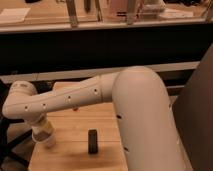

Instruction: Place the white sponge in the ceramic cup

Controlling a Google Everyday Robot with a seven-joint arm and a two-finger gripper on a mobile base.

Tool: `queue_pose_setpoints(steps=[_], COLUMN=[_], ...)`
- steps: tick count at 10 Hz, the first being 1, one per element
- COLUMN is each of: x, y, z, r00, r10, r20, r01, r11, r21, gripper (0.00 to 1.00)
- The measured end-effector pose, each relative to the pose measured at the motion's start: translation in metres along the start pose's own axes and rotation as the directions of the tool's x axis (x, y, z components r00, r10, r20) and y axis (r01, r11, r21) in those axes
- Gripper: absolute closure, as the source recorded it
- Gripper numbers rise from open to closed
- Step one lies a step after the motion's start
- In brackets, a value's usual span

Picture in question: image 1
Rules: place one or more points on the metal post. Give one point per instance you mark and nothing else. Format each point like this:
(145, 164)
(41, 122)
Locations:
(72, 12)
(130, 12)

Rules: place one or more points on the metal post left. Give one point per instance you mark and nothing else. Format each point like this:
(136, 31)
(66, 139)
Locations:
(72, 12)

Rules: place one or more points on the black rectangular block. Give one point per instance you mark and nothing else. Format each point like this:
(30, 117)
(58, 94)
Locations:
(92, 142)

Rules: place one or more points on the white gripper body with brown band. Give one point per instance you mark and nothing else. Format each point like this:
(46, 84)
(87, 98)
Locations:
(43, 134)

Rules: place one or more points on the white paper sheet on shelf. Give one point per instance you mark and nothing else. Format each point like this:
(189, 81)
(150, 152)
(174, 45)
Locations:
(13, 15)

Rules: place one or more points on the dark panel at right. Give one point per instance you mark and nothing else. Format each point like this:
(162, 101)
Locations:
(193, 112)

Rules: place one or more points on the metal post right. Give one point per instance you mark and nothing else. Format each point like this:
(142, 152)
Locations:
(130, 12)

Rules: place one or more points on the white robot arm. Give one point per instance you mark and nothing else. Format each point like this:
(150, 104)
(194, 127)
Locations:
(146, 122)

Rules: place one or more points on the black table leg frame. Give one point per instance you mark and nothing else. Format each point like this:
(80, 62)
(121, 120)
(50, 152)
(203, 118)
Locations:
(6, 148)

